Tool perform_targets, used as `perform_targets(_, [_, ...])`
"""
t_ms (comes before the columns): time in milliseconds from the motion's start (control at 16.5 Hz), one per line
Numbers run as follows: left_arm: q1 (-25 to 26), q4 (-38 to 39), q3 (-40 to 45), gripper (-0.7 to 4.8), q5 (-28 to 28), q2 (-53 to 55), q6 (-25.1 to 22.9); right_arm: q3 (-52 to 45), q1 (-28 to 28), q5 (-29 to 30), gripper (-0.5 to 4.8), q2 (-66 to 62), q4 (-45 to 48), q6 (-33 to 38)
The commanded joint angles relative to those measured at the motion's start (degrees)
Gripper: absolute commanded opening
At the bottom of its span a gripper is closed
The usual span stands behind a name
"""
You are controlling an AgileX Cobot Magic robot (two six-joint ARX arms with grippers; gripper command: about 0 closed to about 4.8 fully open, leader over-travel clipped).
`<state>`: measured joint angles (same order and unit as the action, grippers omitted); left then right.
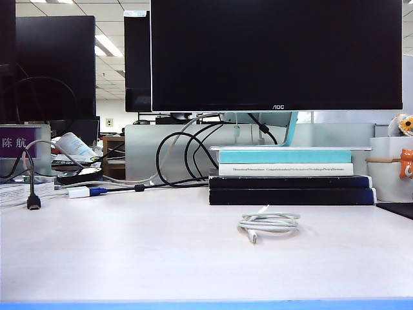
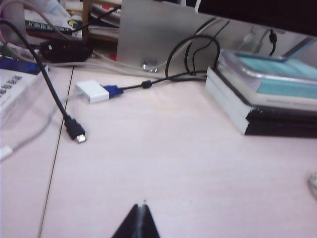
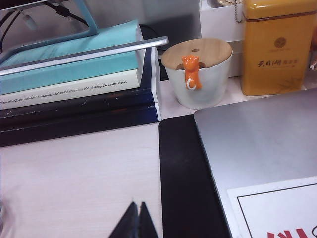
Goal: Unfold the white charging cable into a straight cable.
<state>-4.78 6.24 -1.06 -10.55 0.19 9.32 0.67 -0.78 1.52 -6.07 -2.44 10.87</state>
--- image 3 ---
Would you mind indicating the white storage box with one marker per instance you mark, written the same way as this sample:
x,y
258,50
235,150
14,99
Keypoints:
x,y
210,86
218,24

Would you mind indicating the white neuroscience book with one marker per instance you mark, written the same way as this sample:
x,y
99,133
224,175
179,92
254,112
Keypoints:
x,y
74,91

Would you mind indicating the teal silver monitor stand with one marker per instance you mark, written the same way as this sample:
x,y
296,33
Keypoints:
x,y
148,42

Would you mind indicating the owl plush toy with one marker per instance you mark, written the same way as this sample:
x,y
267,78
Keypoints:
x,y
224,2

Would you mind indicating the silver laptop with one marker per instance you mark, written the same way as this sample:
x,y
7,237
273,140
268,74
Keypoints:
x,y
260,138

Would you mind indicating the white red printed sticker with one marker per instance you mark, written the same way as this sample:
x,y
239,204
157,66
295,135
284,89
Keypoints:
x,y
277,213

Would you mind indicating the white hanging tag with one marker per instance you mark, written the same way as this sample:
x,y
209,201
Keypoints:
x,y
29,21

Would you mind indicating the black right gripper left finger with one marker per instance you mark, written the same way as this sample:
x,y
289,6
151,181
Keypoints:
x,y
128,225

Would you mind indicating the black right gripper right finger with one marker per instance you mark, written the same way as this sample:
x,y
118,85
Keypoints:
x,y
147,225

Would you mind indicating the yellow tea tin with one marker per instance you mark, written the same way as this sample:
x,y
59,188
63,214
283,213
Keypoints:
x,y
272,37

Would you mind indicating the orange cat figurine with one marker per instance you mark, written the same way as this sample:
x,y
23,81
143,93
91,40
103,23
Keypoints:
x,y
190,72

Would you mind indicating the teal book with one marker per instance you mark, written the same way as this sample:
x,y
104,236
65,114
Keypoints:
x,y
74,72

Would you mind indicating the grey partition panel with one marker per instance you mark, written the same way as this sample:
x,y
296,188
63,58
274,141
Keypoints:
x,y
161,12

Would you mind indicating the wooden cup lid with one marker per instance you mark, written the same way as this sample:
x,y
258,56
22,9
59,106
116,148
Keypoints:
x,y
210,52

